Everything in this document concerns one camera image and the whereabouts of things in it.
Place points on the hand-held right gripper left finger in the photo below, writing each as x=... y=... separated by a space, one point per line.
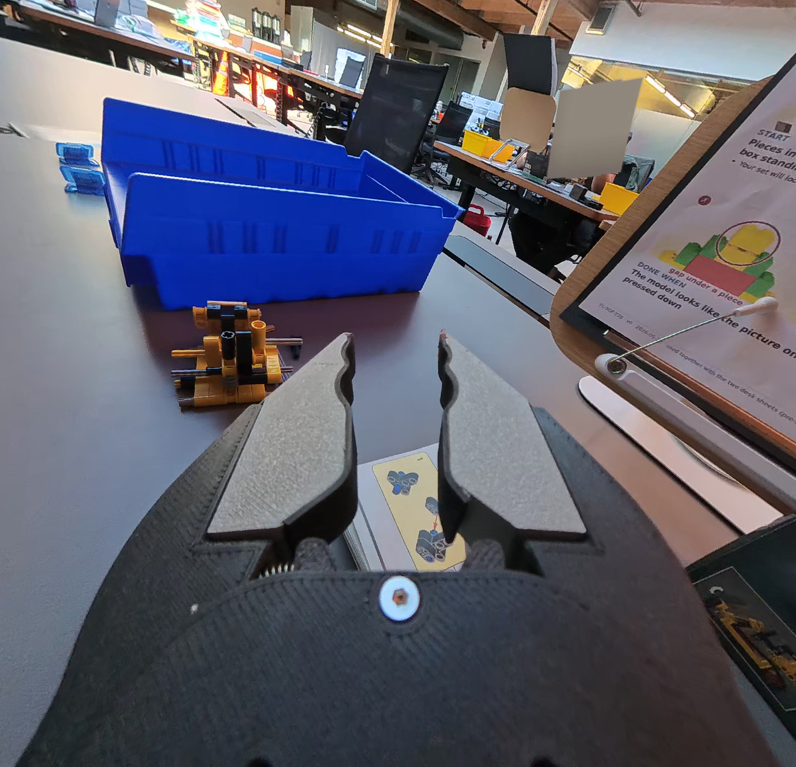
x=292 y=449

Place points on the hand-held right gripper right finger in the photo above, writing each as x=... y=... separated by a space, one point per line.
x=504 y=449

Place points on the yellow black lego model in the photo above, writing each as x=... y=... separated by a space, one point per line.
x=230 y=362

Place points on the lego instruction booklet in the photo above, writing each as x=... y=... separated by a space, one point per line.
x=398 y=505

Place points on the black lego box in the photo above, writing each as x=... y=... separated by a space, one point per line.
x=755 y=624

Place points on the blue plastic bin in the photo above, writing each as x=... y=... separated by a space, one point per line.
x=186 y=138
x=280 y=257

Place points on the wooden document stand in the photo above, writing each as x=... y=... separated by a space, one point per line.
x=597 y=269

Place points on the yellow plastic bin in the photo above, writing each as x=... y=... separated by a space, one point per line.
x=619 y=197
x=485 y=145

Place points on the printed instruction sheet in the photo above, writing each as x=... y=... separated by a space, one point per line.
x=715 y=269

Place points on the brown cardboard sheet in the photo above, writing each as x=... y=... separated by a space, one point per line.
x=527 y=117

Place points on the small clear blue case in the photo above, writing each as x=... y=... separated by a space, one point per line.
x=76 y=152
x=83 y=180

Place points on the black mesh office chair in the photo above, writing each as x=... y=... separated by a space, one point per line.
x=395 y=107

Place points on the stack of colourful boxes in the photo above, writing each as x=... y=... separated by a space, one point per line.
x=205 y=14

